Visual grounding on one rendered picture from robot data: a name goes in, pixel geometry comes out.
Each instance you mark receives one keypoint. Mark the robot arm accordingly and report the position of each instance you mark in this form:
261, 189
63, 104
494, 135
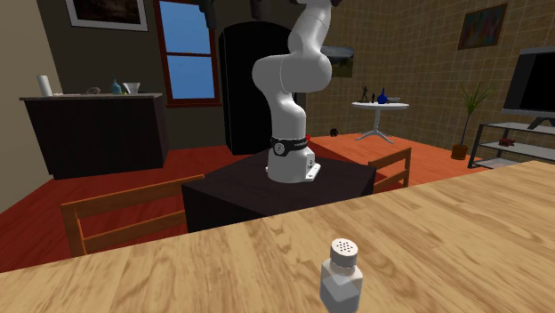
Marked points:
286, 108

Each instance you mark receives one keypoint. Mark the dark robot stand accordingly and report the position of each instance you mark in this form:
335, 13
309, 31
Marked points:
242, 190

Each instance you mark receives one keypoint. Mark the black refrigerator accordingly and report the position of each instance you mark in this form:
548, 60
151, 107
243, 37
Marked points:
245, 95

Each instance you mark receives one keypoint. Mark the round white side table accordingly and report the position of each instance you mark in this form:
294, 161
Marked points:
379, 117

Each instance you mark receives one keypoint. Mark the wooden chair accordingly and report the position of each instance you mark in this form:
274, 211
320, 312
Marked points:
392, 171
130, 216

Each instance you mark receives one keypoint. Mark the red framed window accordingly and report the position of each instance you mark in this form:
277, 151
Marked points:
187, 52

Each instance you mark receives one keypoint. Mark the glass salt shaker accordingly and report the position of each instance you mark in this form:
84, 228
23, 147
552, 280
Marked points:
341, 287

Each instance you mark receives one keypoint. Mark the dark sideboard cabinet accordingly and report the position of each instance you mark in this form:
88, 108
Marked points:
95, 134

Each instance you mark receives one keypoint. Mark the potted green plant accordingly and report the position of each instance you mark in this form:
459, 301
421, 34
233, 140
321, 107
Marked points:
468, 117

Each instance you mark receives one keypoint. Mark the grey shelf television stand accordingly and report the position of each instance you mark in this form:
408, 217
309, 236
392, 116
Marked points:
511, 145

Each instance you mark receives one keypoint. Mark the black television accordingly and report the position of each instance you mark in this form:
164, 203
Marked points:
531, 84

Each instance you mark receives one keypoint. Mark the landscape wall picture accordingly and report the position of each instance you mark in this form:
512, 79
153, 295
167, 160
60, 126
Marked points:
342, 60

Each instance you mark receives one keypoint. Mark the white framed wall picture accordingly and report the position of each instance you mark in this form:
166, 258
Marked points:
107, 13

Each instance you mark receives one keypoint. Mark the colourful framed wall picture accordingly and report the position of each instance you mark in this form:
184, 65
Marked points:
482, 27

